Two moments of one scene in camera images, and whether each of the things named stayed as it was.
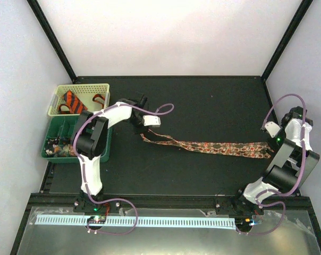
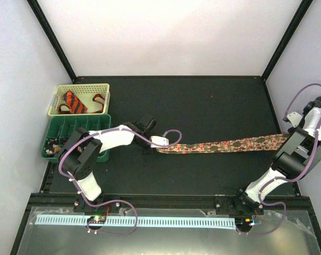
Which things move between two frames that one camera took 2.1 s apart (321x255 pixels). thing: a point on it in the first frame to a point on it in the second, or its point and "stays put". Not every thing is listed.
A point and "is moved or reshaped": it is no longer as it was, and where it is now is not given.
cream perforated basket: (73, 99) stays put
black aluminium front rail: (208, 200) stays put
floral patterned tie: (254, 150) is moved or reshaped
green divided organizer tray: (64, 126) stays put
